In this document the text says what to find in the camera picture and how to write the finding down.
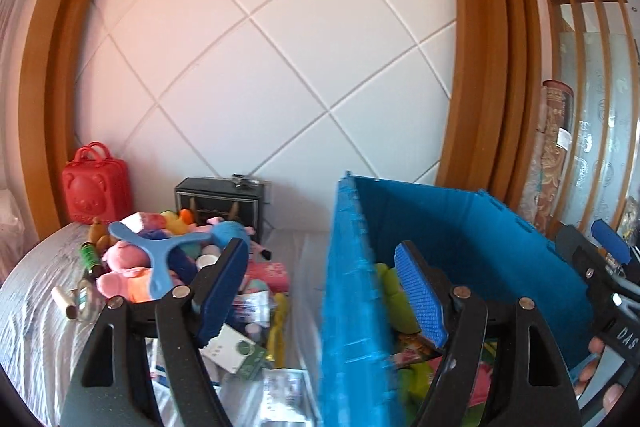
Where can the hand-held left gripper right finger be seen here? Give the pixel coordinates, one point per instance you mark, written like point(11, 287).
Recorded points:
point(420, 302)

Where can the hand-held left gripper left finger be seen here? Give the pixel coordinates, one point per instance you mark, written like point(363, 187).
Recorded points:
point(222, 302)

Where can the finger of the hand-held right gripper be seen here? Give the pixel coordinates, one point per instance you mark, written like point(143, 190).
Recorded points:
point(595, 287)
point(611, 241)

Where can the blue plastic crate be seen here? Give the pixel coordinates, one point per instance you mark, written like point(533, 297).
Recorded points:
point(350, 307)

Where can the white wet wipes packet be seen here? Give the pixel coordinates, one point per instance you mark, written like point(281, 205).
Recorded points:
point(286, 394)

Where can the person's right hand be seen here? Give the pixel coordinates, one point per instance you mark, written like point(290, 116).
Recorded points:
point(584, 374)

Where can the green plush toy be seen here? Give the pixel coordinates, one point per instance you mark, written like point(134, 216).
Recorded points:
point(390, 297)

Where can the white packet blue red print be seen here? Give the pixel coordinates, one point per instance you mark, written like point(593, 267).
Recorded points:
point(252, 309)

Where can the small white jar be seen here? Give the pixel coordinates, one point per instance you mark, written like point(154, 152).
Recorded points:
point(206, 261)

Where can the colourful printed packet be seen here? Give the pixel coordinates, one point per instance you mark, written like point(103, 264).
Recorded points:
point(415, 352)

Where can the white and green box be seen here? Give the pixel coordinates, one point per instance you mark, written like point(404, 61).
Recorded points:
point(235, 352)

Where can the dark blue fuzzy plush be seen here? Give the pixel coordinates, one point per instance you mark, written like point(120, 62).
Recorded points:
point(184, 267)

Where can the pink floral box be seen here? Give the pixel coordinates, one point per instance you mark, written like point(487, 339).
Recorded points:
point(270, 277)

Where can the pink cow plush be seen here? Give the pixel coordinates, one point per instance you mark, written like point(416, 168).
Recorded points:
point(260, 251)

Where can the yellow slim packet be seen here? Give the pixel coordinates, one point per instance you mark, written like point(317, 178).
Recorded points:
point(278, 332)

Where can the light blue plush toy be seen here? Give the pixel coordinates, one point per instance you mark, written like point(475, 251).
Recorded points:
point(232, 233)

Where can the blue three-armed boomerang toy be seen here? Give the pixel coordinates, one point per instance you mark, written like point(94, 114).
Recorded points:
point(155, 252)

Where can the yellow duck plush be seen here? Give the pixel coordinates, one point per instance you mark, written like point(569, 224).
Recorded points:
point(175, 221)

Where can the pink pig plush orange body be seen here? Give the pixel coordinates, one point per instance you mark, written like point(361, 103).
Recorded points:
point(125, 284)

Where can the black gift box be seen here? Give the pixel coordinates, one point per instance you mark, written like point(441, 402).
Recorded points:
point(215, 202)

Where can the rolled patterned carpet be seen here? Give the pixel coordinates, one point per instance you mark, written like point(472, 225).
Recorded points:
point(550, 157)

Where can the pink pig plush red body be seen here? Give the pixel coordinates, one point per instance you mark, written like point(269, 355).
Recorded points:
point(122, 257)

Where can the white and pink tissue packet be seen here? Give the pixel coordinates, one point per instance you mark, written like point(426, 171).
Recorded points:
point(142, 222)

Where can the metal clip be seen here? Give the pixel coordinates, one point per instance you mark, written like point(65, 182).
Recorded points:
point(244, 181)

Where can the clear plastic bottle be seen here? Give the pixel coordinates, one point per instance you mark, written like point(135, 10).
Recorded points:
point(89, 302)

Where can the green bottle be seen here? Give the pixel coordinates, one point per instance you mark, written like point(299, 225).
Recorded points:
point(90, 259)

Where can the brown bear plush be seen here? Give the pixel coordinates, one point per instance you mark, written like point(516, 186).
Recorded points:
point(100, 232)

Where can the wooden slatted glass partition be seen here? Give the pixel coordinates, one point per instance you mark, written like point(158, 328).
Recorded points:
point(600, 82)

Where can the white roll-on bottle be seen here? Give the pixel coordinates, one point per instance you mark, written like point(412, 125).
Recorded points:
point(62, 302)

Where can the red bear-face case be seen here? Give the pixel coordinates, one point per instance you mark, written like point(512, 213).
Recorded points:
point(97, 192)

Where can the pink curtain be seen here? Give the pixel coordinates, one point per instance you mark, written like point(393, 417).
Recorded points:
point(10, 132)

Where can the wooden frame post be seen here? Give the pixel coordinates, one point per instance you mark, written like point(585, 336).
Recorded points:
point(55, 82)
point(490, 57)

